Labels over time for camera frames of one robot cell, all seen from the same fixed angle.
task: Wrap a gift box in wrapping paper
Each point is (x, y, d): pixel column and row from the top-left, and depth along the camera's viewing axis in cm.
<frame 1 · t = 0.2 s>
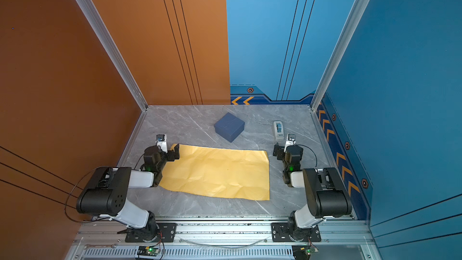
left hand: (170, 142, 95), fingers open
right hand: (286, 144, 94), fingers open
yellow wrapping paper sheet: (219, 171, 92), on the table
dark blue gift box: (230, 127, 101), point 8 cm above the table
white tape dispenser blue roll: (278, 130, 105), point 5 cm above the table

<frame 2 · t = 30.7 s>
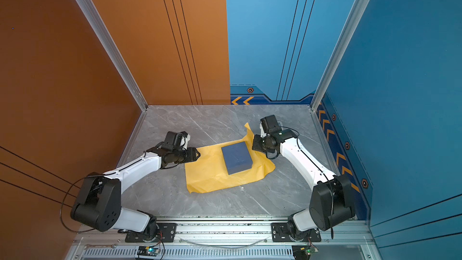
left hand: (197, 152, 91), fingers open
right hand: (255, 145, 85), fingers closed
yellow wrapping paper sheet: (209, 171, 93), on the table
dark blue gift box: (237, 157, 90), point 7 cm above the table
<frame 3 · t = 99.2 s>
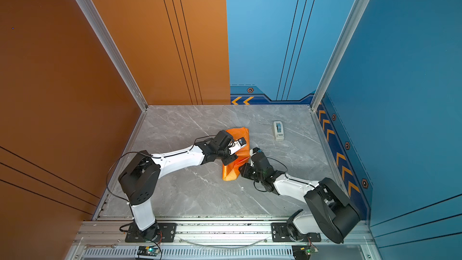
left hand: (235, 150, 91), fingers open
right hand: (238, 169, 87), fingers closed
yellow wrapping paper sheet: (230, 171, 90), point 3 cm above the table
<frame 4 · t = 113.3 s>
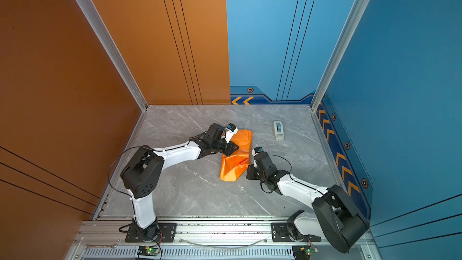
left hand: (238, 144, 92), fingers closed
right hand: (247, 169, 88), fingers closed
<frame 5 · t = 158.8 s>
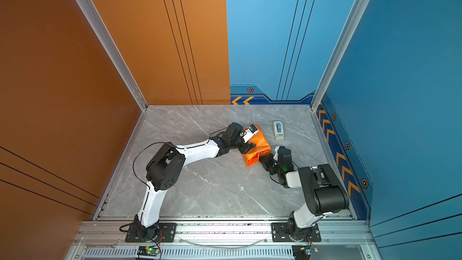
left hand: (253, 138, 94), fingers open
right hand: (258, 157, 93), fingers closed
yellow wrapping paper sheet: (262, 148, 92), point 8 cm above the table
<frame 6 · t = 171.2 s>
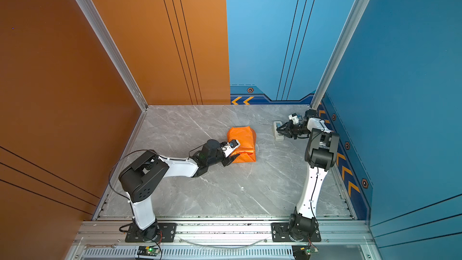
left hand: (235, 146, 92), fingers open
right hand: (280, 130, 103), fingers open
yellow wrapping paper sheet: (246, 136, 99), point 7 cm above the table
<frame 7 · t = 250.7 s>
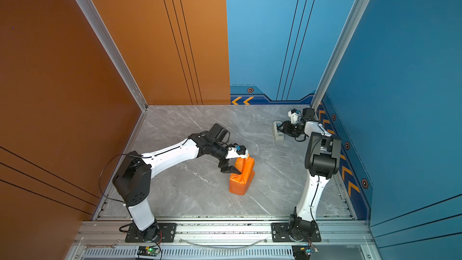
left hand: (242, 160, 82), fingers open
right hand: (282, 128, 102), fingers open
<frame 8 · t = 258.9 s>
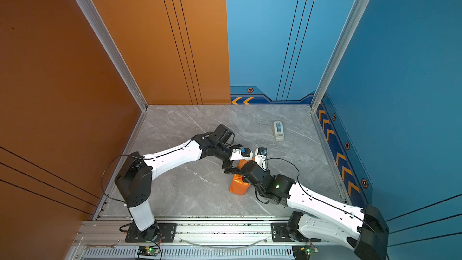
left hand: (245, 161, 81), fingers open
right hand: (246, 168, 78), fingers open
